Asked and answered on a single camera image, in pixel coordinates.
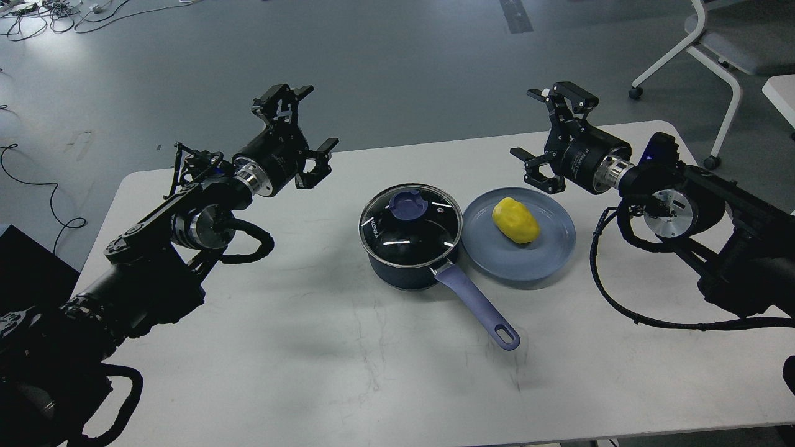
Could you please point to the yellow potato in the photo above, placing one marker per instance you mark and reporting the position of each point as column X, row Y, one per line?
column 515, row 221

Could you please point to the glass lid purple knob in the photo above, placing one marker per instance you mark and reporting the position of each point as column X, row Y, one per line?
column 411, row 225

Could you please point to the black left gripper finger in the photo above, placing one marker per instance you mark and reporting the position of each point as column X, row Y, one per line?
column 278, row 107
column 321, row 169

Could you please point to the white table corner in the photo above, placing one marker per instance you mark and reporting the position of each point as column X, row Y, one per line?
column 780, row 91

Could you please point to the white office chair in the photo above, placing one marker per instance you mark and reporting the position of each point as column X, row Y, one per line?
column 753, row 37

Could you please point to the blue round plate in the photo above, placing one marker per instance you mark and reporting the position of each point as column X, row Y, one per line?
column 504, row 260

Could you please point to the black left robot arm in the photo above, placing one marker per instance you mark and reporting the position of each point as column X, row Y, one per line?
column 57, row 386

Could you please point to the dark blue saucepan purple handle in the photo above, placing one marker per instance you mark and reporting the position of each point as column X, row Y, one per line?
column 448, row 273

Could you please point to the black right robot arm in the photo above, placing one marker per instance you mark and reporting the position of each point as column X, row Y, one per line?
column 740, row 247

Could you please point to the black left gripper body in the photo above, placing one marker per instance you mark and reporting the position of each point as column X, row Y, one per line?
column 273, row 158

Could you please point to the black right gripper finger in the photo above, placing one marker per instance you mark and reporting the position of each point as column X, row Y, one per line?
column 548, row 184
column 568, row 107

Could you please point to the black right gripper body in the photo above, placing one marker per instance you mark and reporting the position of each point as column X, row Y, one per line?
column 581, row 161

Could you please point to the black box at left edge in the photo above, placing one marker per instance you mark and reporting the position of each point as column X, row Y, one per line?
column 30, row 274

